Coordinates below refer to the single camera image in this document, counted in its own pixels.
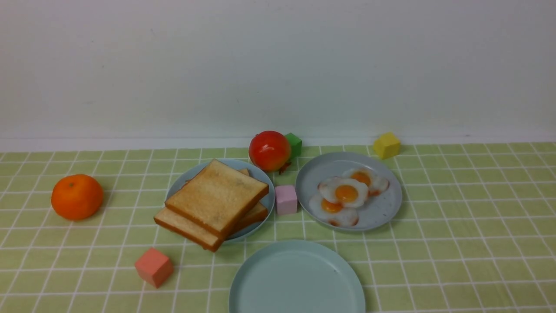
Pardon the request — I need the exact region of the red tomato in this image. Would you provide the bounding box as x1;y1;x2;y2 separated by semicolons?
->
248;130;291;174

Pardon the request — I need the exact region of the blue plate with toast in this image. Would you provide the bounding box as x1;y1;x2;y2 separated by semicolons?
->
155;159;275;252

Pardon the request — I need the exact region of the fried egg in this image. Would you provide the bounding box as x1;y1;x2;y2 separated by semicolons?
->
341;167;390;197
308;194;359;227
317;177;369;208

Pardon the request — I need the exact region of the yellow cube block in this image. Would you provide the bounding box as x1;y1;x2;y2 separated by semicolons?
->
373;132;401;160

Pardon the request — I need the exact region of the orange mandarin fruit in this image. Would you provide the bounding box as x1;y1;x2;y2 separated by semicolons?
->
50;174;104;221

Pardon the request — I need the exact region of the salmon cube block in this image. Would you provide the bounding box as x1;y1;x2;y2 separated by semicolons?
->
134;247;174;289

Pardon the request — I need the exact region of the pink cube block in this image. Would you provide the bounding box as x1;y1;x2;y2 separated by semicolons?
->
275;185;298;215

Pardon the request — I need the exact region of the light blue front plate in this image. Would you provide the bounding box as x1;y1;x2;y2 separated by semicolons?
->
228;240;367;313

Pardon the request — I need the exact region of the green cube block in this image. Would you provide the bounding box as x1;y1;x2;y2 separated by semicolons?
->
285;133;303;159

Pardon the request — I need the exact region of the toast slice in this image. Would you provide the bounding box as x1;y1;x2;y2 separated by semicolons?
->
235;169;268;232
154;207;224;252
164;159;275;240

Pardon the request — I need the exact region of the grey plate with eggs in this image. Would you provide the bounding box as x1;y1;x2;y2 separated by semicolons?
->
295;151;402;232

